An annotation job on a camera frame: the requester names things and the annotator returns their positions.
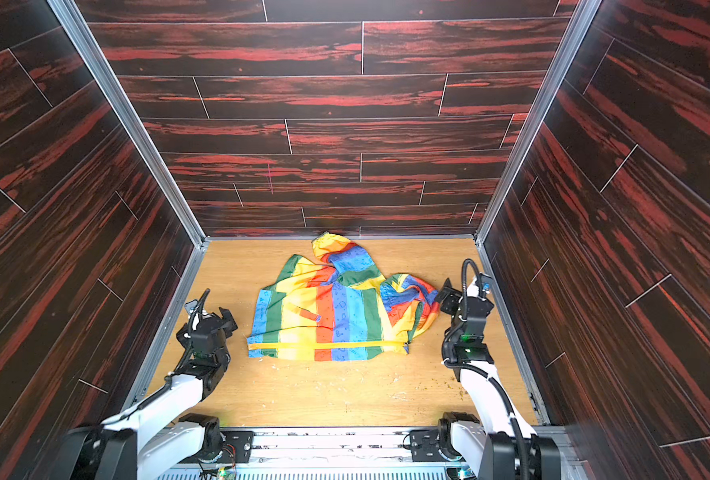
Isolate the rainbow striped zip jacket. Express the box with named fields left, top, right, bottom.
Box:
left=247, top=232, right=440, bottom=362

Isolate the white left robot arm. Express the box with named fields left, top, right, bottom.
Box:
left=49, top=301, right=237, bottom=479

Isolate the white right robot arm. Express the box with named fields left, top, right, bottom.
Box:
left=438, top=280, right=562, bottom=479

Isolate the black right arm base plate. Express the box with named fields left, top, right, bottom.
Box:
left=403, top=427, right=451, bottom=463

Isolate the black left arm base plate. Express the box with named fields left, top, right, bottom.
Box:
left=181, top=430, right=255, bottom=466

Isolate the aluminium front rail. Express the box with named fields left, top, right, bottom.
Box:
left=155, top=426, right=589, bottom=479

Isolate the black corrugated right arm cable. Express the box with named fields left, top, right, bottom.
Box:
left=459, top=258, right=536, bottom=480

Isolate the aluminium frame post left corner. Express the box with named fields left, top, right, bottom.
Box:
left=47, top=0, right=208, bottom=250

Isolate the aluminium frame post corner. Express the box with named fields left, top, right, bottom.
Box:
left=475, top=0, right=602, bottom=250
left=47, top=0, right=208, bottom=250

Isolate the aluminium frame post right corner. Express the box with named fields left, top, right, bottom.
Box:
left=475, top=0, right=602, bottom=250

